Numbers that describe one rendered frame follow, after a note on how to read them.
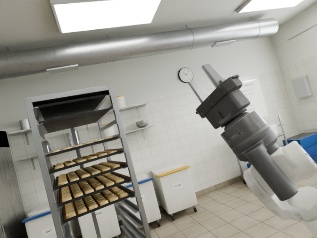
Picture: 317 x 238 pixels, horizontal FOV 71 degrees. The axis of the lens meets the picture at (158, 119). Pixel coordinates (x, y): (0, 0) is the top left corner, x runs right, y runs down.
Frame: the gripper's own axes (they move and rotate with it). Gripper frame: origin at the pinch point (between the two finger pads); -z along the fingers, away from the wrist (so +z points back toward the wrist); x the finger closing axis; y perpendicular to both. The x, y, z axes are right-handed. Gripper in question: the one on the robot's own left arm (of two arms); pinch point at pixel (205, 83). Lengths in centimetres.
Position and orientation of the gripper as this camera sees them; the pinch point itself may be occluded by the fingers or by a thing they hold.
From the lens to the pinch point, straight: 51.3
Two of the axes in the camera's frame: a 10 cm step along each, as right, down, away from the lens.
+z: 5.5, 7.9, -2.6
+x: 4.2, -5.4, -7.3
